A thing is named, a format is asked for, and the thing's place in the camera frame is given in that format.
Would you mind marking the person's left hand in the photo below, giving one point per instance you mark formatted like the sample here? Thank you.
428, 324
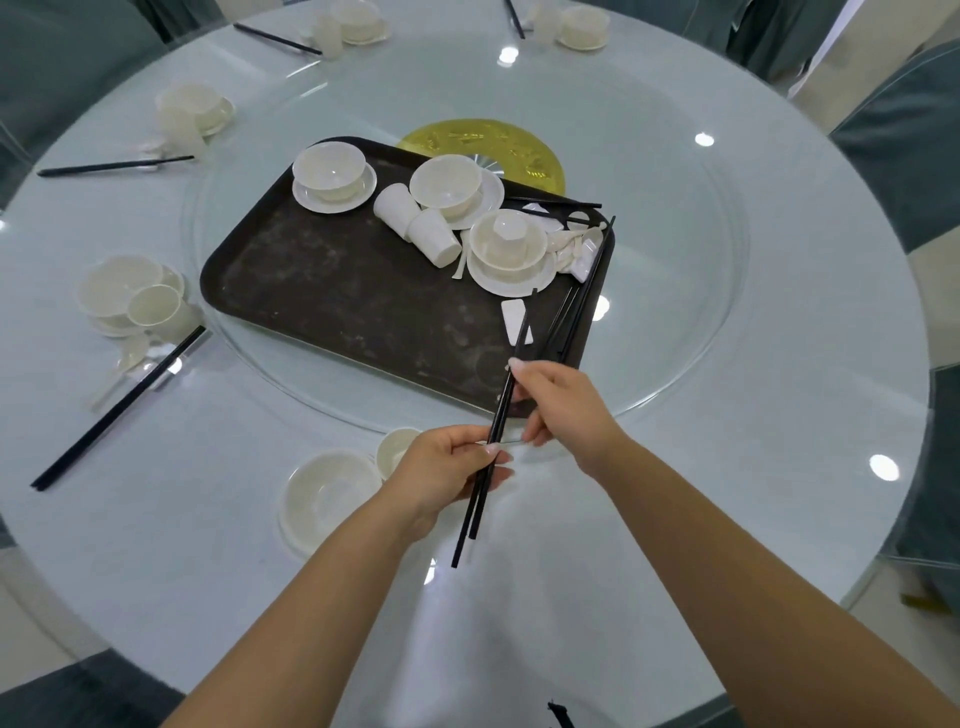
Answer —
442, 472

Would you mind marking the person's right forearm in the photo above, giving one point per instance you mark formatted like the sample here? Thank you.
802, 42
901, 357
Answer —
765, 600

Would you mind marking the white round table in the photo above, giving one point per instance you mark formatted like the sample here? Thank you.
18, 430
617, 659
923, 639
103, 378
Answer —
787, 375

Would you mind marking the glass lazy susan turntable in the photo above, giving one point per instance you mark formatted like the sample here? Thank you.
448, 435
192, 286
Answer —
675, 262

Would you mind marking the person's right hand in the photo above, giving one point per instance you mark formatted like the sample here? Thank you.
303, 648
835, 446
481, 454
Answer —
566, 409

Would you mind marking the bunch of black chopsticks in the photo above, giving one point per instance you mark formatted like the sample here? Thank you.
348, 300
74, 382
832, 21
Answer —
574, 315

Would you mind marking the black tray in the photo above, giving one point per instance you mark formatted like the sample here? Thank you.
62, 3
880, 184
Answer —
337, 300

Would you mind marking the person's left forearm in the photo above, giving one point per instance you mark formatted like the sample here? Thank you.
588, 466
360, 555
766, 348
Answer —
300, 630

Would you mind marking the gold turntable base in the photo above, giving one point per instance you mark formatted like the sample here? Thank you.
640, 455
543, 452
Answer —
450, 139

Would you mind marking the cluster of white cups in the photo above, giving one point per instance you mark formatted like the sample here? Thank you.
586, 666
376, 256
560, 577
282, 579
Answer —
435, 240

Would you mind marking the heap of small white pieces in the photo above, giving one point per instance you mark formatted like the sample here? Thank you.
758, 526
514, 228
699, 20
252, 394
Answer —
585, 259

